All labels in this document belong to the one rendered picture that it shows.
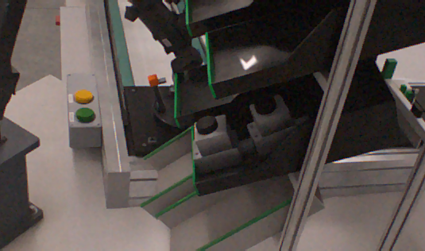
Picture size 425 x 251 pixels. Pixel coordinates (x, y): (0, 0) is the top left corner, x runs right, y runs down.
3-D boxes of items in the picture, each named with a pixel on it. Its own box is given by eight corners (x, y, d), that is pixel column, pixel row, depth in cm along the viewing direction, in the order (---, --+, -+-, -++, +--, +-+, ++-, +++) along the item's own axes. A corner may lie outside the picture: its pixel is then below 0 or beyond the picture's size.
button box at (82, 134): (69, 148, 130) (69, 125, 126) (67, 94, 146) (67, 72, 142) (101, 148, 132) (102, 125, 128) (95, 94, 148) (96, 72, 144)
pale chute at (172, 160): (156, 220, 105) (139, 206, 102) (158, 171, 115) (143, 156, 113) (292, 141, 95) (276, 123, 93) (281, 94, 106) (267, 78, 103)
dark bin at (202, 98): (179, 129, 93) (163, 92, 89) (179, 83, 104) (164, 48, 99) (357, 81, 89) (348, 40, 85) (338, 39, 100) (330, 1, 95)
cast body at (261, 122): (259, 157, 84) (246, 119, 80) (251, 140, 87) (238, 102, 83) (315, 136, 84) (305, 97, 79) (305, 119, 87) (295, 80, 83)
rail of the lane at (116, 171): (106, 209, 122) (107, 169, 116) (85, 11, 190) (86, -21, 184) (133, 207, 124) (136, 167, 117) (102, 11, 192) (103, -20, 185)
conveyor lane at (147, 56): (133, 191, 128) (136, 155, 122) (104, 11, 192) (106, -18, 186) (260, 185, 135) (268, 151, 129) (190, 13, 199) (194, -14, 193)
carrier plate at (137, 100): (135, 159, 122) (135, 151, 121) (123, 92, 141) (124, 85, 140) (247, 155, 129) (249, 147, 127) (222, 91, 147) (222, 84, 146)
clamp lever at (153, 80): (157, 108, 130) (148, 80, 125) (156, 103, 131) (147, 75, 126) (173, 103, 130) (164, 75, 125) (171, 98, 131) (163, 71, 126)
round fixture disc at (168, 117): (156, 135, 126) (157, 128, 125) (148, 98, 137) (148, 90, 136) (220, 133, 130) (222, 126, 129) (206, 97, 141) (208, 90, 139)
